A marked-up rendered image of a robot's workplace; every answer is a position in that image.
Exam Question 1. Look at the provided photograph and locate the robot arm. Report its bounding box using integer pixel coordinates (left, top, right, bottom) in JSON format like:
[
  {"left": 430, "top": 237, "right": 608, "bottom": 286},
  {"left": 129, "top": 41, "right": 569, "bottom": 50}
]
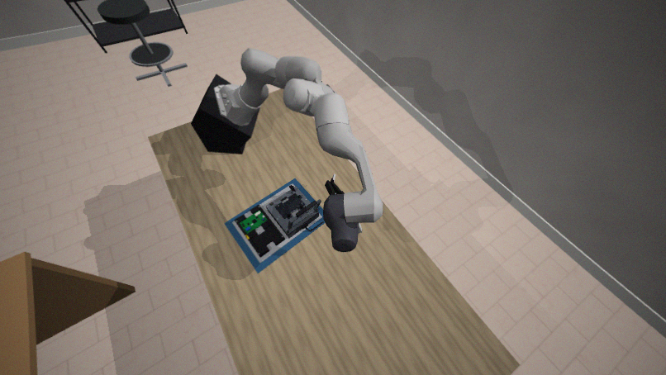
[{"left": 214, "top": 48, "right": 383, "bottom": 252}]

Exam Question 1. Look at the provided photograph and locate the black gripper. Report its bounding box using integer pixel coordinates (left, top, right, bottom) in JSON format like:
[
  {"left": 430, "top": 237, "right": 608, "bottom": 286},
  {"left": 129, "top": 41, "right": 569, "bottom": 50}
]
[{"left": 325, "top": 174, "right": 345, "bottom": 195}]

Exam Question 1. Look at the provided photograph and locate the green circuit board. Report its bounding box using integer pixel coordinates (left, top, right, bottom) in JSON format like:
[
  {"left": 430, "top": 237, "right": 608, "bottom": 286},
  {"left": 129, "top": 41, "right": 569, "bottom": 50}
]
[{"left": 240, "top": 210, "right": 267, "bottom": 234}]

